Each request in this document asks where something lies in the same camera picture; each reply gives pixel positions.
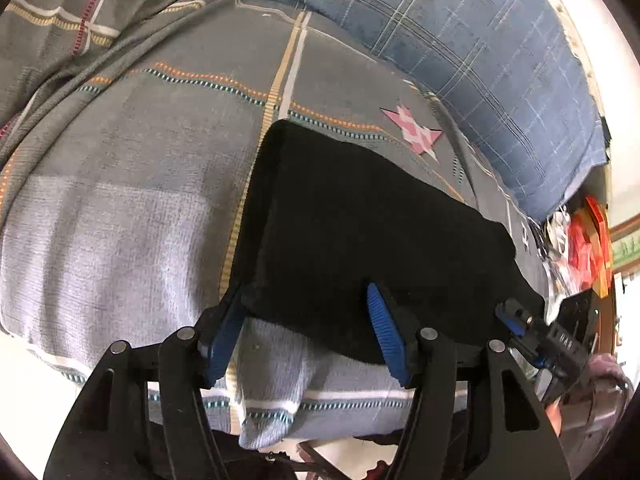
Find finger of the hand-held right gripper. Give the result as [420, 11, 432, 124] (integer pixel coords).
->
[511, 339, 552, 370]
[494, 298, 540, 337]

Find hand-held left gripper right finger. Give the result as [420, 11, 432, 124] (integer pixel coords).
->
[366, 282, 572, 480]

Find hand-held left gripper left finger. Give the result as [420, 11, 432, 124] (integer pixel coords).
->
[44, 281, 249, 480]

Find black pants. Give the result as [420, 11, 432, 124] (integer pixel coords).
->
[240, 119, 546, 367]

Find black box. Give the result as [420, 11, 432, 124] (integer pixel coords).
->
[550, 287, 602, 356]

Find white plastic bag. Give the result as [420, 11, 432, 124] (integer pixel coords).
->
[537, 204, 576, 281]

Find red plastic bag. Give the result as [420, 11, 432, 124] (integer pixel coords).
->
[567, 196, 614, 297]

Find grey patterned bed sheet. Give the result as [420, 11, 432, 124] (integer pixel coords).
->
[0, 0, 551, 451]

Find blue plaid pillow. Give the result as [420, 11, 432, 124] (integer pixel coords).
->
[248, 0, 610, 223]

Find grey patterned quilt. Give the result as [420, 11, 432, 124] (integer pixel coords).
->
[0, 0, 253, 133]

